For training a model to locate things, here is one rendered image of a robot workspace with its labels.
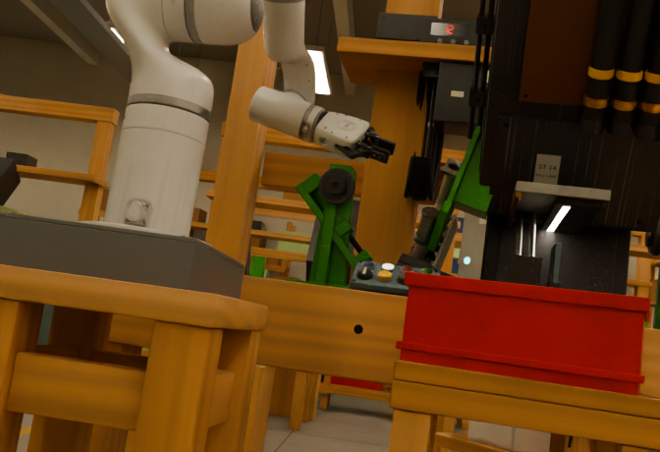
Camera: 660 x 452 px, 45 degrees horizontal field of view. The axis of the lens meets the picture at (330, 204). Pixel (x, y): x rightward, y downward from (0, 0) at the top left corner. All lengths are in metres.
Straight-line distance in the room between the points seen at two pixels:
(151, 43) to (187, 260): 0.35
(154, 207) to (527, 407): 0.55
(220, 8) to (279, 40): 0.58
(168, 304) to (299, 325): 0.47
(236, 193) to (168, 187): 0.99
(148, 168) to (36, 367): 0.29
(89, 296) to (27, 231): 0.13
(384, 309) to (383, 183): 0.70
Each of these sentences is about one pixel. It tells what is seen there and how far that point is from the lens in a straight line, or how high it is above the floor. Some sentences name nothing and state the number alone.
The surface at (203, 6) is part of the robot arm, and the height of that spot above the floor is 1.25.
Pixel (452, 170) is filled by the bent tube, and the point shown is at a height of 1.19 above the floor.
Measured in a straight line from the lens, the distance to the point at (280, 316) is 1.41.
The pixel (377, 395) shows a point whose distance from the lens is 8.50.
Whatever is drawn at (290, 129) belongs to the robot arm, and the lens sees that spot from 1.79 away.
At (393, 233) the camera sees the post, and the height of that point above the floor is 1.08.
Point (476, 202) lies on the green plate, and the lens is 1.64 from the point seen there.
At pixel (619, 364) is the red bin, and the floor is 0.83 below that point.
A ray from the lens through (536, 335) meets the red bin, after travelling 1.08.
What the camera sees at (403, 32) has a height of 1.58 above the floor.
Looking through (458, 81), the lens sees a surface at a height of 1.45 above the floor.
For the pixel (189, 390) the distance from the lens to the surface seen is 0.97.
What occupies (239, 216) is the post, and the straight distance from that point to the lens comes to 2.08.
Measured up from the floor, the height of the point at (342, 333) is 0.82.
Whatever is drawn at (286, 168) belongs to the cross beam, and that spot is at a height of 1.24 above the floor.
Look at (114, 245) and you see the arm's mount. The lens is 1.03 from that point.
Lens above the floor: 0.83
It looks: 9 degrees up
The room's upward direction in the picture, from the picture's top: 8 degrees clockwise
